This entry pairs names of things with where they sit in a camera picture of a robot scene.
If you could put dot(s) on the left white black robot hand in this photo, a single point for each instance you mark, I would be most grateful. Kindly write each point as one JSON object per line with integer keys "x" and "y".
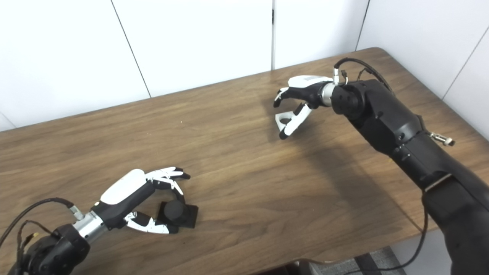
{"x": 122, "y": 194}

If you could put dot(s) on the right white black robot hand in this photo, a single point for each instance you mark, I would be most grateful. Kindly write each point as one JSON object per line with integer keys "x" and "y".
{"x": 305, "y": 91}

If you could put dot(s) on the black peg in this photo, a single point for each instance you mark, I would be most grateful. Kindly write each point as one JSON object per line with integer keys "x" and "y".
{"x": 175, "y": 212}

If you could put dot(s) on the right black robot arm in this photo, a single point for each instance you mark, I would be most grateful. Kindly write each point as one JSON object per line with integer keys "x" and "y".
{"x": 401, "y": 130}

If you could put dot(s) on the grey striped floor mat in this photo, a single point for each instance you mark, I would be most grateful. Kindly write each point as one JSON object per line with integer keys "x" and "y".
{"x": 344, "y": 265}

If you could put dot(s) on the white square piece with hole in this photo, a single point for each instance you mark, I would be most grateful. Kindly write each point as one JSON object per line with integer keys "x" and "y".
{"x": 279, "y": 116}

